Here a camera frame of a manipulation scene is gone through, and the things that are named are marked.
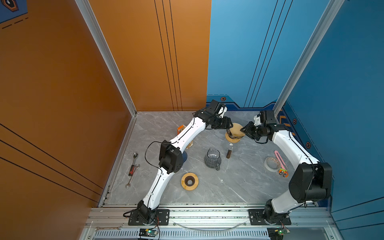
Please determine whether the aluminium corner post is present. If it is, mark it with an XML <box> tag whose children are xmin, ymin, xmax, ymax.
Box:
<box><xmin>75</xmin><ymin>0</ymin><xmax>137</xmax><ymax>117</ymax></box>
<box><xmin>273</xmin><ymin>0</ymin><xmax>345</xmax><ymax>118</ymax></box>

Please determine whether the pink handled tool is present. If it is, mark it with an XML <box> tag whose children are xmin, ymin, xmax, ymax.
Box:
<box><xmin>274</xmin><ymin>151</ymin><xmax>289</xmax><ymax>178</ymax></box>

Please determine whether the wooden ring dripper holder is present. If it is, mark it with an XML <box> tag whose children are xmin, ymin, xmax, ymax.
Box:
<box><xmin>225</xmin><ymin>133</ymin><xmax>244</xmax><ymax>144</ymax></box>

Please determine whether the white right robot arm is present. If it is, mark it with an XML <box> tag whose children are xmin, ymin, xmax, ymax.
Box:
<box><xmin>241</xmin><ymin>111</ymin><xmax>332</xmax><ymax>225</ymax></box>

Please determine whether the aluminium right corner post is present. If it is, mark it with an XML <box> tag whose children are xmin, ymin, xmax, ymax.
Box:
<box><xmin>273</xmin><ymin>0</ymin><xmax>345</xmax><ymax>118</ymax></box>

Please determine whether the green circuit board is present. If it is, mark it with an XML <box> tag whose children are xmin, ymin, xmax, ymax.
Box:
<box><xmin>267</xmin><ymin>228</ymin><xmax>291</xmax><ymax>240</ymax></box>
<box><xmin>138</xmin><ymin>229</ymin><xmax>159</xmax><ymax>240</ymax></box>

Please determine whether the clear tape roll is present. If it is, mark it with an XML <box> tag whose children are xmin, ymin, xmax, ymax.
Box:
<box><xmin>264</xmin><ymin>157</ymin><xmax>281</xmax><ymax>173</ymax></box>

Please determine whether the silver wrench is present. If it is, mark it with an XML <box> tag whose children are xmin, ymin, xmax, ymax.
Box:
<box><xmin>129</xmin><ymin>153</ymin><xmax>138</xmax><ymax>177</ymax></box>
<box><xmin>125</xmin><ymin>164</ymin><xmax>140</xmax><ymax>189</ymax></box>

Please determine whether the aluminium left corner post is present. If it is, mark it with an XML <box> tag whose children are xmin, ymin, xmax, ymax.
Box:
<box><xmin>75</xmin><ymin>0</ymin><xmax>137</xmax><ymax>117</ymax></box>

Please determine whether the right green circuit board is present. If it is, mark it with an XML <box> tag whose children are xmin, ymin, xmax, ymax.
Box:
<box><xmin>267</xmin><ymin>228</ymin><xmax>291</xmax><ymax>240</ymax></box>

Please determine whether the brown paper coffee filter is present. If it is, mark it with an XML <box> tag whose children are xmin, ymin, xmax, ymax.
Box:
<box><xmin>227</xmin><ymin>123</ymin><xmax>245</xmax><ymax>140</ymax></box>

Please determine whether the grey ribbed glass dripper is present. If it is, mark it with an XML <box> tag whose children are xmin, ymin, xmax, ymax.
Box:
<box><xmin>226</xmin><ymin>127</ymin><xmax>245</xmax><ymax>136</ymax></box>

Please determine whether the brown small bottle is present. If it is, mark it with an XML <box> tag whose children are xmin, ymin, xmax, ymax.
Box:
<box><xmin>226</xmin><ymin>143</ymin><xmax>234</xmax><ymax>159</ymax></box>

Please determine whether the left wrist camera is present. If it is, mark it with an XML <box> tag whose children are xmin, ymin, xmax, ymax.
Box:
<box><xmin>217</xmin><ymin>103</ymin><xmax>227</xmax><ymax>118</ymax></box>

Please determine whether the wooden ring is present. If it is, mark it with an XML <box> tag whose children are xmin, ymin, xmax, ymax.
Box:
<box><xmin>180</xmin><ymin>172</ymin><xmax>199</xmax><ymax>191</ymax></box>

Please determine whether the blue ribbed dripper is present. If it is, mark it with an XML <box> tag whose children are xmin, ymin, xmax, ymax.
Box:
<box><xmin>182</xmin><ymin>151</ymin><xmax>188</xmax><ymax>163</ymax></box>

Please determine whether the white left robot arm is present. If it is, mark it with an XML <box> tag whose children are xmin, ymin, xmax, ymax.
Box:
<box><xmin>130</xmin><ymin>100</ymin><xmax>233</xmax><ymax>225</ymax></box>

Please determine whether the left green circuit board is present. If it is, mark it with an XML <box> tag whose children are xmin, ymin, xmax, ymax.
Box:
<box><xmin>138</xmin><ymin>229</ymin><xmax>159</xmax><ymax>240</ymax></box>

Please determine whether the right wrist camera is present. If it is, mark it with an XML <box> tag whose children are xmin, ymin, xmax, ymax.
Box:
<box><xmin>254</xmin><ymin>113</ymin><xmax>262</xmax><ymax>126</ymax></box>

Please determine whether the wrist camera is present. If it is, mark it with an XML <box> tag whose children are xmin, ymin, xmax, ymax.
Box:
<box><xmin>217</xmin><ymin>103</ymin><xmax>227</xmax><ymax>118</ymax></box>
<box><xmin>254</xmin><ymin>113</ymin><xmax>262</xmax><ymax>126</ymax></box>

